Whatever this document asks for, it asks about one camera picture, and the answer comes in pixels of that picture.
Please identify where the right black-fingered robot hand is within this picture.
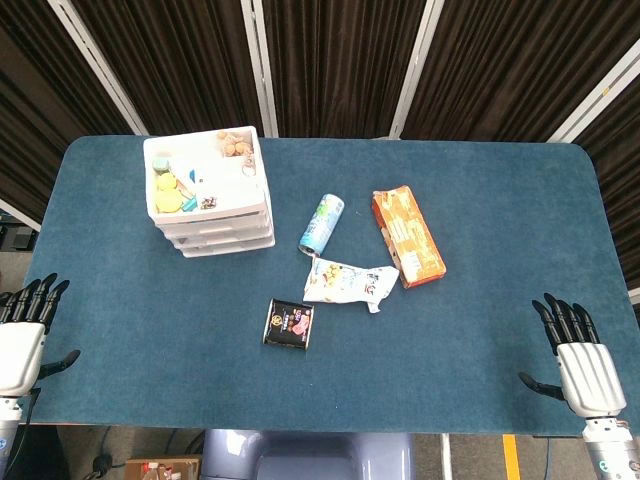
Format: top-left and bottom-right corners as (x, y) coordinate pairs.
(518, 292), (628, 419)

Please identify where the left black-fingered robot hand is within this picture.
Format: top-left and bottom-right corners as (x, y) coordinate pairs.
(0, 272), (81, 397)

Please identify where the clear drawer with marker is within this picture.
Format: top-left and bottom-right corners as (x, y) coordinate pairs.
(179, 241), (277, 259)

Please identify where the clear drawer with small items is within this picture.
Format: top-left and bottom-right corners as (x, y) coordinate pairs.
(168, 229), (276, 248)

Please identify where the white plastic drawer organizer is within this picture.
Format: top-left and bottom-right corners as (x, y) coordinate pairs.
(142, 125), (277, 259)

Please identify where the brown cardboard box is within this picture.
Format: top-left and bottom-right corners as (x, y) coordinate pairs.
(124, 457), (201, 480)

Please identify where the blue felt table cover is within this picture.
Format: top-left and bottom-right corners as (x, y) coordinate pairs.
(0, 134), (640, 437)

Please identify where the dark brown curtain panel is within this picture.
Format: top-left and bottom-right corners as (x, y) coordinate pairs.
(69, 0), (265, 137)
(0, 0), (137, 226)
(574, 74), (640, 294)
(402, 0), (640, 142)
(262, 0), (431, 140)

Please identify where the large yellow round sponge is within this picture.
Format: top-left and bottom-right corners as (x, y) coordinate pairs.
(154, 188), (184, 215)

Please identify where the orange cardboard snack box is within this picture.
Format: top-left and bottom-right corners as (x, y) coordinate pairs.
(370, 185), (447, 290)

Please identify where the white crumpled snack bag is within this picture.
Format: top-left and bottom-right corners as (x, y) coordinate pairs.
(302, 256), (400, 315)

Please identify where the black luncheon meat tin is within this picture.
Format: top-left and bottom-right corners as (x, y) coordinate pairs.
(262, 298), (315, 349)

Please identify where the blue-grey robot torso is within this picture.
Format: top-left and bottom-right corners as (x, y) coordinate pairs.
(201, 428), (415, 480)

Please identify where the blue drink can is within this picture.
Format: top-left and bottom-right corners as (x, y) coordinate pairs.
(298, 193), (346, 257)

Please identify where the white partition frame post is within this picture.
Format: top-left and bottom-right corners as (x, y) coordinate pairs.
(47, 0), (149, 136)
(547, 49), (640, 144)
(240, 0), (280, 139)
(388, 0), (445, 140)

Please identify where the brown plush bear keychain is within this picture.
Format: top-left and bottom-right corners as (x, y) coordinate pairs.
(216, 130), (253, 159)

